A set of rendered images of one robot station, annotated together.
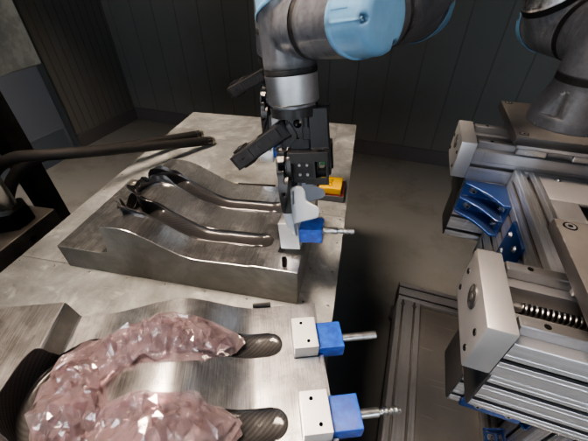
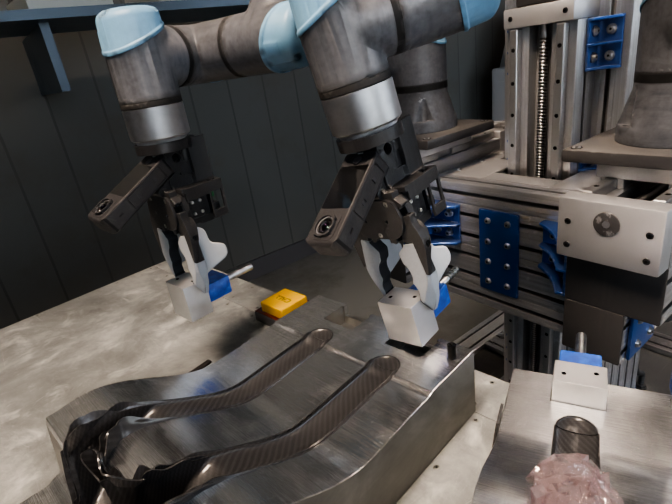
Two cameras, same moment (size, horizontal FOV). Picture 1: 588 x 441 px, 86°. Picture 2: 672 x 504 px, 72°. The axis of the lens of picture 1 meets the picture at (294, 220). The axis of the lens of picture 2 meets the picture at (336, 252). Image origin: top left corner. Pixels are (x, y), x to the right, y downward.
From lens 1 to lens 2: 0.49 m
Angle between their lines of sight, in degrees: 48
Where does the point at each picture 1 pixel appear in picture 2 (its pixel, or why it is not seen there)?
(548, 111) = (418, 119)
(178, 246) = (319, 474)
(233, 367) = (621, 477)
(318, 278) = not seen: hidden behind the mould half
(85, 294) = not seen: outside the picture
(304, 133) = (395, 159)
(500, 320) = (659, 206)
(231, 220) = (297, 394)
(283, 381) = (645, 431)
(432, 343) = not seen: hidden behind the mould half
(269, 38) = (358, 34)
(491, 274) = (598, 198)
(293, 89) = (393, 95)
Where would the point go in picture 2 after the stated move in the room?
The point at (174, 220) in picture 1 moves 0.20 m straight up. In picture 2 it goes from (247, 459) to (188, 253)
